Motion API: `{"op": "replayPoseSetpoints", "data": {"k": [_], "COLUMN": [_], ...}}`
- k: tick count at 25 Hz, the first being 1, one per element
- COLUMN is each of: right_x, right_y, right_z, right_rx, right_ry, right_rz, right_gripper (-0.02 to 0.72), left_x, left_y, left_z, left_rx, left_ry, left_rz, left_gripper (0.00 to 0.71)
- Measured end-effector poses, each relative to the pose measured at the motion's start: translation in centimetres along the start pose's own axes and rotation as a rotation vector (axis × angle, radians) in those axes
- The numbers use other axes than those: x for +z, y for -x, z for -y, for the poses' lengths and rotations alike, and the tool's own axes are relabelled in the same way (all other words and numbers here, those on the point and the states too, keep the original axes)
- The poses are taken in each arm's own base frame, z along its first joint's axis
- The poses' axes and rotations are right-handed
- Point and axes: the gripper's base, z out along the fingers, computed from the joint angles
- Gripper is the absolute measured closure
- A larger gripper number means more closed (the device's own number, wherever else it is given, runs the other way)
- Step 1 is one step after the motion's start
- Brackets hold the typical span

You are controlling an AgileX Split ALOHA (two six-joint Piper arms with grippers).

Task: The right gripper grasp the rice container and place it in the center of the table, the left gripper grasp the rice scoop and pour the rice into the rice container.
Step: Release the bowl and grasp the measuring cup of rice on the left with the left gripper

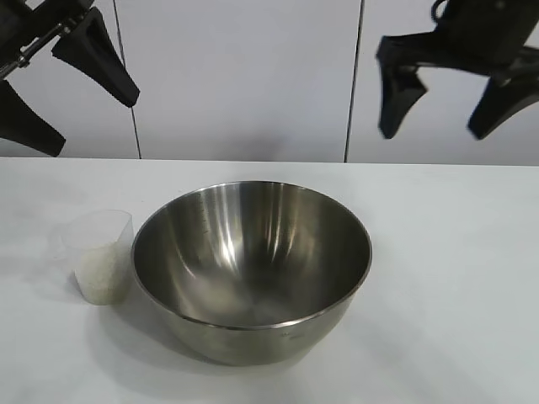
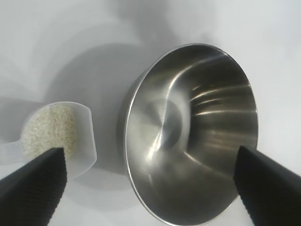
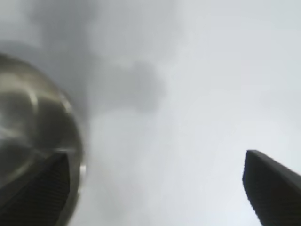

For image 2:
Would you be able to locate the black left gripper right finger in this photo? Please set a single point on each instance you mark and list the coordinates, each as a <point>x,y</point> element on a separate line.
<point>270,193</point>

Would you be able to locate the white rice grains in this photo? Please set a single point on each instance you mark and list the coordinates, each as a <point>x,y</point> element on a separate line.
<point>50,129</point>

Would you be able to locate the clear plastic measuring cup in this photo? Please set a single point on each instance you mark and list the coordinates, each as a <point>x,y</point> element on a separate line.
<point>87,146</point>

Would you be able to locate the stainless steel mixing bowl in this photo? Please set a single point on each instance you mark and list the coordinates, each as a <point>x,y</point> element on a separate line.
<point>188,131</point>

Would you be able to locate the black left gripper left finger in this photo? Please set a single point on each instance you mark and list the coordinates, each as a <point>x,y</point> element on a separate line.
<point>30,188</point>

